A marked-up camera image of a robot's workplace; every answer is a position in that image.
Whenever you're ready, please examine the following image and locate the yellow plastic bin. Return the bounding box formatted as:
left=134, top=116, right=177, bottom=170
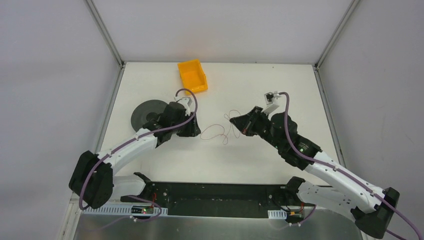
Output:
left=177, top=59, right=208, bottom=93

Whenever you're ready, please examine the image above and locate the left white cable duct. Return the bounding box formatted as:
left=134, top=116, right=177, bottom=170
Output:
left=82, top=204, right=168, bottom=217

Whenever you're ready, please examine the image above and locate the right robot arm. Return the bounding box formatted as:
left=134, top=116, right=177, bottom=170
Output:
left=229, top=106, right=400, bottom=239

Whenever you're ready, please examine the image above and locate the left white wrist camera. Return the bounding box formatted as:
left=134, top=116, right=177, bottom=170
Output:
left=174, top=96, right=193, bottom=116

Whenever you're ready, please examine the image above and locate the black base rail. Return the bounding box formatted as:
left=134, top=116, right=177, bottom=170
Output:
left=120, top=181, right=302, bottom=219

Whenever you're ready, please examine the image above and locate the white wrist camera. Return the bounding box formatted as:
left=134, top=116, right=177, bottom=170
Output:
left=174, top=96, right=193, bottom=116
left=262, top=91, right=281, bottom=116

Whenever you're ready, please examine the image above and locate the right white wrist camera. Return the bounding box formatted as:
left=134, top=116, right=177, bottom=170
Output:
left=262, top=91, right=281, bottom=116

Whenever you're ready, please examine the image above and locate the black cable spool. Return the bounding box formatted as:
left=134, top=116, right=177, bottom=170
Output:
left=130, top=99, right=168, bottom=132

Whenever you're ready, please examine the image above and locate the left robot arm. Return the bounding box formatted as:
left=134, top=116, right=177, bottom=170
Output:
left=68, top=98, right=201, bottom=210

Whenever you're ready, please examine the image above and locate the right white cable duct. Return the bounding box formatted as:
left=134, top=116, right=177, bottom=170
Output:
left=267, top=209, right=287, bottom=220

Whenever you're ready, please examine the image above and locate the white cable duct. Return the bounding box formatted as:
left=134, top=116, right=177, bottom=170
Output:
left=82, top=204, right=168, bottom=217
left=267, top=209, right=287, bottom=220

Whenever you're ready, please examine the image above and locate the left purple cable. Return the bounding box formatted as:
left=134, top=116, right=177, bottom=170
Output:
left=78, top=87, right=199, bottom=223

